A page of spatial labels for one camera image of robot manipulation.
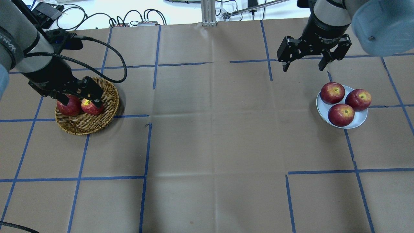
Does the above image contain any red apple plate back right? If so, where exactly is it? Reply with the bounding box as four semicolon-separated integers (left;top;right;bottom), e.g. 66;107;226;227
345;89;372;112

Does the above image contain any aluminium frame post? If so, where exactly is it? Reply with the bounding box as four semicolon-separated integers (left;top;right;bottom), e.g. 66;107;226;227
201;0;217;27

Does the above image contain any red apple plate front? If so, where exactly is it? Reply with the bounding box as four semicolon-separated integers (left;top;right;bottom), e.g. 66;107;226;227
327;104;355;127

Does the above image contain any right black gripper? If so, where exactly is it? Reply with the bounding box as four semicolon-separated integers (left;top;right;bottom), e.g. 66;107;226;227
277;16;352;72

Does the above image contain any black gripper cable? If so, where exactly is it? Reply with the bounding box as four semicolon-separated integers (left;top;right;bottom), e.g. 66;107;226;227
23;36;128;84

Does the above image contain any red apple plate back left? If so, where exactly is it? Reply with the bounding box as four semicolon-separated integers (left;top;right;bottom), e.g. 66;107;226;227
320;82;345;105

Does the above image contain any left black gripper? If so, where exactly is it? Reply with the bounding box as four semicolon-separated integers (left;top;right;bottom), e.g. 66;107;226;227
28;71;104;108

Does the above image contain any red apple with yellow top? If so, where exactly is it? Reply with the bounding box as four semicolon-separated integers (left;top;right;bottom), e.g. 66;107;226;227
81;98;105;116

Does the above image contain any woven wicker basket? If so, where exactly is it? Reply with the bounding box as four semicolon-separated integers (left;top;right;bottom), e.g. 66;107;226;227
55;77;120;135

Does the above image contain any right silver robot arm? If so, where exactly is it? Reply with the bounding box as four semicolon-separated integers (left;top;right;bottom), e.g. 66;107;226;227
277;0;414;72

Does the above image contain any red apple plate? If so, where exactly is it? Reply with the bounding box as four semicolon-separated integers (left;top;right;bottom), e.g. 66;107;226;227
327;104;355;127
345;89;372;112
320;82;345;105

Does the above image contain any light blue plate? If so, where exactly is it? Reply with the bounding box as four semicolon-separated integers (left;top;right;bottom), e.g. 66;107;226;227
315;91;368;129

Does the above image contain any red apple in basket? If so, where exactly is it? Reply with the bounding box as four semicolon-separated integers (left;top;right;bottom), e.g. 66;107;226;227
57;94;82;116

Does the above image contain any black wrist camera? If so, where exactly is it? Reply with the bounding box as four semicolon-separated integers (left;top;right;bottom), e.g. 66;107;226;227
45;28;84;54

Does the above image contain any metal rod reacher tool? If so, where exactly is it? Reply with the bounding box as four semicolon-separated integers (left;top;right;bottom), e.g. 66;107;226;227
222;0;288;19

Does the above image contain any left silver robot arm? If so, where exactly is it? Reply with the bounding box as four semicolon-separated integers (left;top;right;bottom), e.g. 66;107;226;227
0;0;103;107

